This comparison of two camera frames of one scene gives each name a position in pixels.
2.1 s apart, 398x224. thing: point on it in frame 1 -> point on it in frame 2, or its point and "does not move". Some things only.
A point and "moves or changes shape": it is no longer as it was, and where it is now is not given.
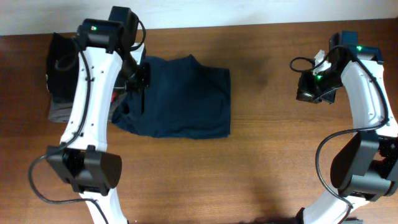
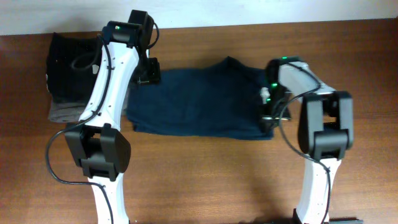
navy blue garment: (184, 99) moves or changes shape
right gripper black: (305, 93) -> (268, 118)
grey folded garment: (60, 112) does not move
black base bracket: (353, 221) does not move
